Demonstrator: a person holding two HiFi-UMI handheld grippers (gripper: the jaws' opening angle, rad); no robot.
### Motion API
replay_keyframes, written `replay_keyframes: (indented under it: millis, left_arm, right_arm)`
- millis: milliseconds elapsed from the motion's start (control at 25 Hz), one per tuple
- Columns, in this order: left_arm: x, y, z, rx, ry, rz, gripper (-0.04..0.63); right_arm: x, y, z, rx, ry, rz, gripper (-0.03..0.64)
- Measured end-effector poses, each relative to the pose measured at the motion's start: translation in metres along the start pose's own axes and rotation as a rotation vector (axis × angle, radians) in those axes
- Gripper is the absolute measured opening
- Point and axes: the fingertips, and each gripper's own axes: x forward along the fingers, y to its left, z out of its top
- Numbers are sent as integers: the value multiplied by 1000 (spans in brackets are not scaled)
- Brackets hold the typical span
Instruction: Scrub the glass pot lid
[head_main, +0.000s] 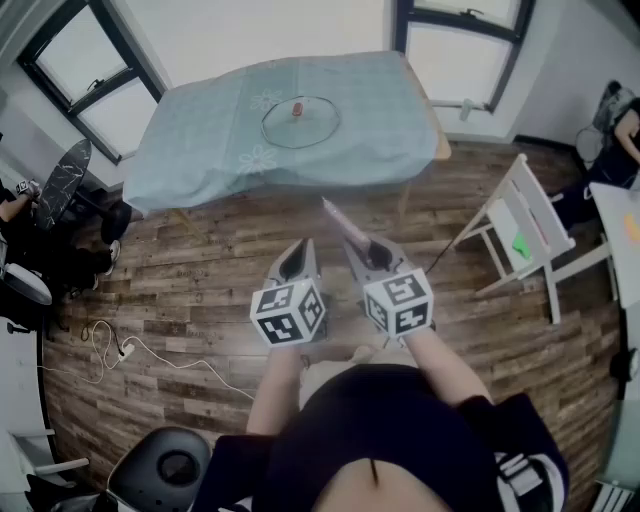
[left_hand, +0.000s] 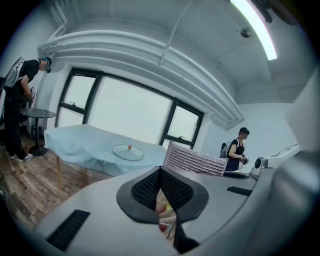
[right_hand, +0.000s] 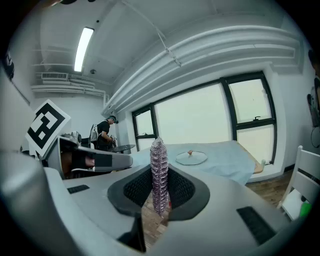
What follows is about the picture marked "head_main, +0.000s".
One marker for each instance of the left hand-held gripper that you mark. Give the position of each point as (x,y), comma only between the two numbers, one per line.
(287,315)

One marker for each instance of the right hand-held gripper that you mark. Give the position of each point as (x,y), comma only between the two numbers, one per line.
(400,305)

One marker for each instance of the pink cleaning cloth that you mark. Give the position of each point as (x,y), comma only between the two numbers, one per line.
(345,222)

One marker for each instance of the glass pot lid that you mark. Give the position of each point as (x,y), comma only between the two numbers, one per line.
(310,130)

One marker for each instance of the person's right forearm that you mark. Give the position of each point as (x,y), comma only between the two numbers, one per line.
(445,370)

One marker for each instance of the person's left forearm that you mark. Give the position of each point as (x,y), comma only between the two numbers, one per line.
(275,390)

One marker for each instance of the person's beige trousers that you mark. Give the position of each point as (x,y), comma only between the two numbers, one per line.
(320,370)

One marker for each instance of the wooden table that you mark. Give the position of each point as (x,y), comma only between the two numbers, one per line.
(442,145)

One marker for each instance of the light blue floral tablecloth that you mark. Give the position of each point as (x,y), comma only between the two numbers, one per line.
(210,150)

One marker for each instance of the green item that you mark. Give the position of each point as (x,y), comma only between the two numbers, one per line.
(522,247)

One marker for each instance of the white wooden chair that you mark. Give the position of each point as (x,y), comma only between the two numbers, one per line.
(540,220)

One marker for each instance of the person's torso in dark shirt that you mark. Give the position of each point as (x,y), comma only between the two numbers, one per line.
(390,430)

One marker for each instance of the black framed window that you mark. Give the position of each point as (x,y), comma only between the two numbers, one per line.
(100,75)
(460,50)

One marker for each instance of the white table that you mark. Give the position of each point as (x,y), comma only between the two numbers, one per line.
(620,250)

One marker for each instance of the dark grey stool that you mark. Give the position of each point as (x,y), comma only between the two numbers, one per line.
(160,470)

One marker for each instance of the black marble round table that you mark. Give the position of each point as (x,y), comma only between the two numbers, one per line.
(62,185)

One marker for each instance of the orange item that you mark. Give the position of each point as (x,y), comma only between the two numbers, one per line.
(632,224)

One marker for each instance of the white office chair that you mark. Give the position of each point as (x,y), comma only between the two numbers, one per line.
(25,285)

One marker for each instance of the white curved desk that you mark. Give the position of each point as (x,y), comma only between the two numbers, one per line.
(20,380)

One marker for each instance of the pale green glass table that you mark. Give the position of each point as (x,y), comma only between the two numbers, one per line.
(625,440)

